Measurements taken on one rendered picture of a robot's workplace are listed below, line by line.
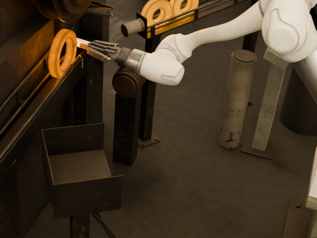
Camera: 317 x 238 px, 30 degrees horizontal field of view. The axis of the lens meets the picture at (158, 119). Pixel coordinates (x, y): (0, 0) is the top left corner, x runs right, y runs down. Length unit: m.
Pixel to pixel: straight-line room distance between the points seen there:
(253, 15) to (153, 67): 0.43
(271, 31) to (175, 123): 1.48
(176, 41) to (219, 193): 0.83
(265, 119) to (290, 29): 1.23
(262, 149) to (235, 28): 1.13
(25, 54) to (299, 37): 0.92
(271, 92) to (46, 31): 1.17
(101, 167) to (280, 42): 0.70
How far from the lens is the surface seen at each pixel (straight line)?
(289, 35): 1.78
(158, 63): 2.20
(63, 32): 2.19
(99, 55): 2.26
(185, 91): 3.43
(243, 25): 2.05
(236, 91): 2.85
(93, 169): 1.94
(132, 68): 2.24
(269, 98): 2.89
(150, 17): 2.63
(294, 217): 2.75
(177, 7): 2.71
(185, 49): 2.31
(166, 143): 3.03
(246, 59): 2.79
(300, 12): 1.84
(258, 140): 3.04
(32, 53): 2.14
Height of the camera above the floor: 1.89
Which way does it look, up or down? 36 degrees down
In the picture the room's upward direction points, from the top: 6 degrees clockwise
